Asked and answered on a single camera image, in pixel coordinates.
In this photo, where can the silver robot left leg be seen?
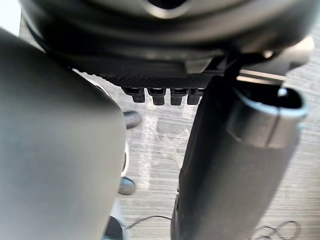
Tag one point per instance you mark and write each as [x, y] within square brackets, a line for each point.
[55, 150]

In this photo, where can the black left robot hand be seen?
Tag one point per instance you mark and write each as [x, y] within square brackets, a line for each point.
[225, 175]

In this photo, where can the dark caster wheel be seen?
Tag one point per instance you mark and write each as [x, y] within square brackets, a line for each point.
[115, 228]
[132, 120]
[127, 185]

